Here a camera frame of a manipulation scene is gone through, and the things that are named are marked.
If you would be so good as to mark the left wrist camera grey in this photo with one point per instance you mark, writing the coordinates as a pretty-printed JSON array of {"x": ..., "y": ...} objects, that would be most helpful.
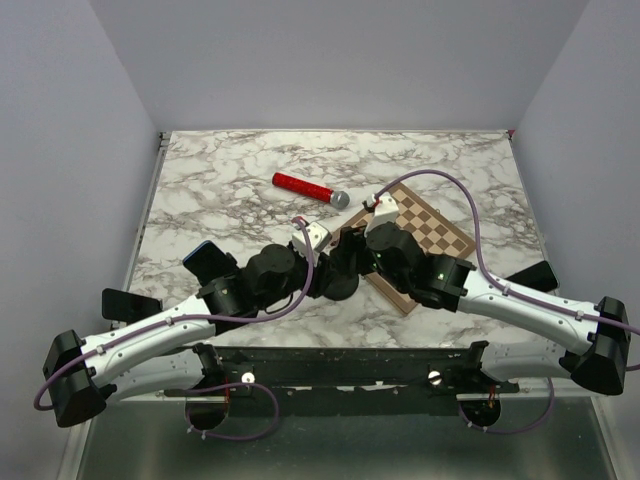
[{"x": 312, "y": 233}]

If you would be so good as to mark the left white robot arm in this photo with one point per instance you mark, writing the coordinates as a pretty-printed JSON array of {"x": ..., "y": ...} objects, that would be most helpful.
[{"x": 82, "y": 374}]

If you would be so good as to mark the black phone stand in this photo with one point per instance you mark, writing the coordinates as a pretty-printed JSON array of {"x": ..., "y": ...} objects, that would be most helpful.
[{"x": 340, "y": 287}]

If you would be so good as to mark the red toy microphone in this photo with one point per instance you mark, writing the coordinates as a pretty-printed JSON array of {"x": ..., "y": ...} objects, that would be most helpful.
[{"x": 338, "y": 199}]

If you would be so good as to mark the black phone right side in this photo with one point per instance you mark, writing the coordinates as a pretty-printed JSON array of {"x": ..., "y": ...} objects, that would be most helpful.
[{"x": 539, "y": 277}]

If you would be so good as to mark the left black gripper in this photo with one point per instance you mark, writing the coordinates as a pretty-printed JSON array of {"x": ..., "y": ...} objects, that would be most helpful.
[{"x": 322, "y": 273}]

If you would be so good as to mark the blue case phone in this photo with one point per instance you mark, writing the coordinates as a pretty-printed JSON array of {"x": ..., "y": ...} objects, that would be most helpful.
[{"x": 208, "y": 262}]

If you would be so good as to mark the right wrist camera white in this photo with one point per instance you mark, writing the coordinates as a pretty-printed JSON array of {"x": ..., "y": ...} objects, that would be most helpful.
[{"x": 383, "y": 209}]

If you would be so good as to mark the wooden chessboard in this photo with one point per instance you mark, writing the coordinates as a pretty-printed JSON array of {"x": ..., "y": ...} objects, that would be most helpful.
[{"x": 432, "y": 231}]

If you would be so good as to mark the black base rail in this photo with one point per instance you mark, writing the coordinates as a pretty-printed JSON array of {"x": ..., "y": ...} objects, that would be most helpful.
[{"x": 326, "y": 382}]

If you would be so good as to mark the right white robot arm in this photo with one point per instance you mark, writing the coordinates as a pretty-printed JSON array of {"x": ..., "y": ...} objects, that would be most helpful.
[{"x": 583, "y": 341}]

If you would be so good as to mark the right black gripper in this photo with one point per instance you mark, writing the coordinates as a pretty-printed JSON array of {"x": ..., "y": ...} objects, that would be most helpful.
[{"x": 350, "y": 240}]

